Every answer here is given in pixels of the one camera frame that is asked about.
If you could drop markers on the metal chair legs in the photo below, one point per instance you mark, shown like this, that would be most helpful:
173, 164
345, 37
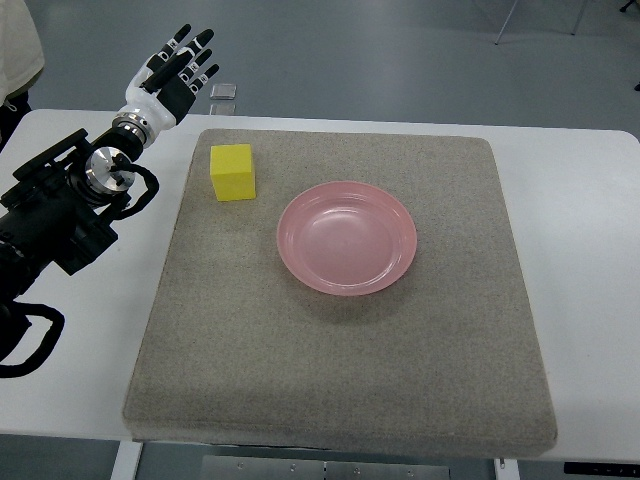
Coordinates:
561, 17

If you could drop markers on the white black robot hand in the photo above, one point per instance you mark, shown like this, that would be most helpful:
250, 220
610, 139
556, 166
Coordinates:
165, 88

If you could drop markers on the clear floor socket cover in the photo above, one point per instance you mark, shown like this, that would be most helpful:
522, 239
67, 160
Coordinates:
223, 99

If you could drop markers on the person in cream clothing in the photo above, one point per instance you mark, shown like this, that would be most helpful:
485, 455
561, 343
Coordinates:
22, 63

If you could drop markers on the black label strip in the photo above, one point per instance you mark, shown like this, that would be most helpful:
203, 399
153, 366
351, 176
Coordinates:
602, 469

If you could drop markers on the white table leg left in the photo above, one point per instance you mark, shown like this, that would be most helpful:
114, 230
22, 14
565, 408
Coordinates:
126, 460

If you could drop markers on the yellow cube block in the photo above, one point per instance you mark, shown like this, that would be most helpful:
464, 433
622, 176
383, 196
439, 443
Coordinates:
232, 172

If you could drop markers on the pink plate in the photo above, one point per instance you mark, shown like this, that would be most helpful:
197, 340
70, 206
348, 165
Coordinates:
346, 238

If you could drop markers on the metal table frame plate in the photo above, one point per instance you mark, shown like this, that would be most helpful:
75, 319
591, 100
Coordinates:
228, 467

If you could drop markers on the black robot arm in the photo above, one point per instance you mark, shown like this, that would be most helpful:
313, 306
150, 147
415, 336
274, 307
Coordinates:
61, 211

